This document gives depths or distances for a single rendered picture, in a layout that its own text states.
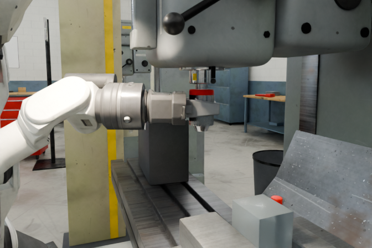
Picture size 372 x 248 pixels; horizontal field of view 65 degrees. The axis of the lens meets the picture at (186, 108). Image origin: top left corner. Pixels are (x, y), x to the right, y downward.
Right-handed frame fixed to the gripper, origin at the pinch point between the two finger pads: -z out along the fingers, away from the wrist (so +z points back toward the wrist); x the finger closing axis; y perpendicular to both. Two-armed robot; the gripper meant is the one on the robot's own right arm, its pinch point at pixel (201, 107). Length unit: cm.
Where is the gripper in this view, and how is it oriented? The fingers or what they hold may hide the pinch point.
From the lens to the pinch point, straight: 55.2
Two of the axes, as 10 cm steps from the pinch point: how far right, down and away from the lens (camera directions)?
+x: -0.3, -1.1, 9.9
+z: -10.0, -0.1, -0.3
